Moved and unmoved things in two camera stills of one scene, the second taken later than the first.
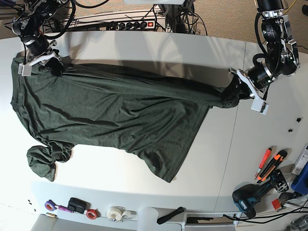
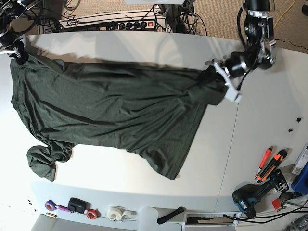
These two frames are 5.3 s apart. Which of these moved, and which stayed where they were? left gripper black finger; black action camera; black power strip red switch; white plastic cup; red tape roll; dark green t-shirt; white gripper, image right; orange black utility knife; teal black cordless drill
Moved: left gripper black finger; white gripper, image right; dark green t-shirt
Stayed: white plastic cup; orange black utility knife; red tape roll; black action camera; black power strip red switch; teal black cordless drill
